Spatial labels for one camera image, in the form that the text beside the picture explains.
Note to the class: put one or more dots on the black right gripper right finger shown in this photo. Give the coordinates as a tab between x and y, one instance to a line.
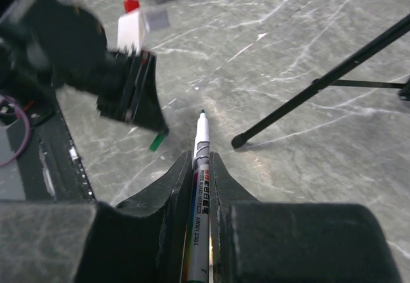
256	241

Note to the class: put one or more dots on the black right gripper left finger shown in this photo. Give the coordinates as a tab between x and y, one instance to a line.
139	240

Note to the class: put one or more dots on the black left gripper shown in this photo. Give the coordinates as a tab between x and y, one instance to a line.
125	87

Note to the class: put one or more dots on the green marker cap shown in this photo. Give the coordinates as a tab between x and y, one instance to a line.
157	142

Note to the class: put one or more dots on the green capped whiteboard marker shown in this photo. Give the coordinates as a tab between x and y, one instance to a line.
196	254

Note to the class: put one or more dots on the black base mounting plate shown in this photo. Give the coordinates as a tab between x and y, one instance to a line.
39	160

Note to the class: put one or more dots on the black music stand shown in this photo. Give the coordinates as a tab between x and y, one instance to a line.
332	78

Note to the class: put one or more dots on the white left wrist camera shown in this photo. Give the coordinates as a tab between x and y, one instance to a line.
136	24

